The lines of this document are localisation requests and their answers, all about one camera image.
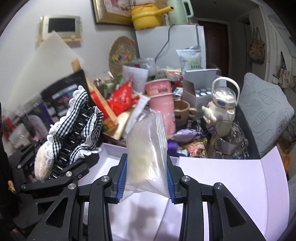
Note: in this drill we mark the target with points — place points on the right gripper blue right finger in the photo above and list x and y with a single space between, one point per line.
171 183

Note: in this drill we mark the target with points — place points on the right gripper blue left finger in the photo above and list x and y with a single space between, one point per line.
120 178

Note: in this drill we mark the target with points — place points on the black white gingham cloth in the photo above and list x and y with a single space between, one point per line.
72 138

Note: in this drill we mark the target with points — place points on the clear zip bag white powder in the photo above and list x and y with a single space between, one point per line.
147 157

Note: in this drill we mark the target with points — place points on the glass pitcher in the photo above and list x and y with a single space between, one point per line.
228 140

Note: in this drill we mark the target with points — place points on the brown ceramic mug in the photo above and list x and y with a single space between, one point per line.
183 111

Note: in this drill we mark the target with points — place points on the open lavender gift box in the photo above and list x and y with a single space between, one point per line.
216 199

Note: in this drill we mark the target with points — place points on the red snack bag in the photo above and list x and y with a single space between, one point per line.
122 99

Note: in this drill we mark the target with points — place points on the pink tumbler cup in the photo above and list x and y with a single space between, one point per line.
162 100

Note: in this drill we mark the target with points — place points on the white box of bottles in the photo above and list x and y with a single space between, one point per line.
197 86

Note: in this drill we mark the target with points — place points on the black printed package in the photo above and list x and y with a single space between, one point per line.
57 95

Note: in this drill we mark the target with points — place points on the grey leaf pattern cushion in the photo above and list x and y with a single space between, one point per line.
266 109

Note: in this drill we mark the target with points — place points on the woven round trivet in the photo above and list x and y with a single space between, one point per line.
121 52

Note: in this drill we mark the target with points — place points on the white mini fridge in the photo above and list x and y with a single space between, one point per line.
161 43

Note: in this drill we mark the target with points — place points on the white foam board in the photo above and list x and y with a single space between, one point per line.
50 62

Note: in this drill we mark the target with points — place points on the green electric kettle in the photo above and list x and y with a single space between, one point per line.
181 13

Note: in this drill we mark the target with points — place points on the yellow enamel pot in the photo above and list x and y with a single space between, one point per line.
147 16

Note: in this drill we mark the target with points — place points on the gold framed picture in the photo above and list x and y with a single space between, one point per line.
113 12

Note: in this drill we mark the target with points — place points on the wall intercom panel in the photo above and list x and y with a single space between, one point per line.
68 27

